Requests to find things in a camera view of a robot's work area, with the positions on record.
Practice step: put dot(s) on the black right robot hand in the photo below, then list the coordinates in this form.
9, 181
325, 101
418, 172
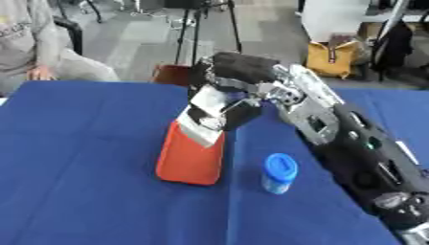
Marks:
241, 68

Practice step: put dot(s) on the orange and silver snack bag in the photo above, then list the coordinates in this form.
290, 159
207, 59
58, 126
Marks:
189, 159

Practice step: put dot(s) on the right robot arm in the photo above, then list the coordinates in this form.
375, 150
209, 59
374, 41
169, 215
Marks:
357, 150

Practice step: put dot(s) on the black tripod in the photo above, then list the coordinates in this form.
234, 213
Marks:
195, 28

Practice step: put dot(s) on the yellow bag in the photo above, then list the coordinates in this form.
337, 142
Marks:
333, 57

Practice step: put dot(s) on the white cabinet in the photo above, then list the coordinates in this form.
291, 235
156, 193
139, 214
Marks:
335, 17

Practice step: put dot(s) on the blue lidded plastic jar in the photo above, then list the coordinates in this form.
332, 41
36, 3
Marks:
279, 172

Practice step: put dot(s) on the black bag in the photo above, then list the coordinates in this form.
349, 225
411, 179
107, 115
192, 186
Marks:
393, 48

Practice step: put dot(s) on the person's hand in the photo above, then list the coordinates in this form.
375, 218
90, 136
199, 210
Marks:
40, 72

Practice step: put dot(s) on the person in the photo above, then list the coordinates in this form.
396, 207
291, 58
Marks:
39, 48

